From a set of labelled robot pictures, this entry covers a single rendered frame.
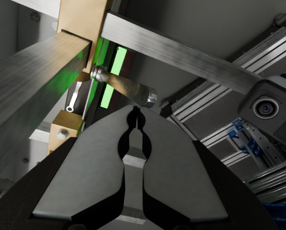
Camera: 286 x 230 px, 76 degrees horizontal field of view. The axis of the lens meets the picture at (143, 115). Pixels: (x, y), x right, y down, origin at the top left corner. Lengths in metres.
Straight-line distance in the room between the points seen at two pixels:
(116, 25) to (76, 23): 0.05
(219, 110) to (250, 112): 0.93
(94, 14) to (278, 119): 0.23
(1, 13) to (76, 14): 0.29
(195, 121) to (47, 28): 0.89
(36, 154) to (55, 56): 0.65
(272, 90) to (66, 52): 0.20
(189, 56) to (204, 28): 0.91
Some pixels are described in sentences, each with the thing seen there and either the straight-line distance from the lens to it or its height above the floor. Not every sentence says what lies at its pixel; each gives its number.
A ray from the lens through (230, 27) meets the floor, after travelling 1.22.
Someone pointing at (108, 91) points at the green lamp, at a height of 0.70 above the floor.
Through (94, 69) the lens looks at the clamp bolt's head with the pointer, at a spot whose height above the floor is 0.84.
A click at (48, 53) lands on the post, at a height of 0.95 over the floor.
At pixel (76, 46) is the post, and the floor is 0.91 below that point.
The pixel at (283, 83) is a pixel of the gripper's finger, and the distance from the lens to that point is 0.32.
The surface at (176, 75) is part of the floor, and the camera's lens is 1.21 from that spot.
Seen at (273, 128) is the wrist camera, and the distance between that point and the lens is 0.23.
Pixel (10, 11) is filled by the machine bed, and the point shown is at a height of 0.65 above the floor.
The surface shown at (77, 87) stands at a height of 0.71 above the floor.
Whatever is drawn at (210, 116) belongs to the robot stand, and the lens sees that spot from 1.16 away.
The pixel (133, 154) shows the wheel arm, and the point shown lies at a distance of 0.41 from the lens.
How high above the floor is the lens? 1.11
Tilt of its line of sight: 57 degrees down
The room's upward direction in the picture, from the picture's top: 180 degrees counter-clockwise
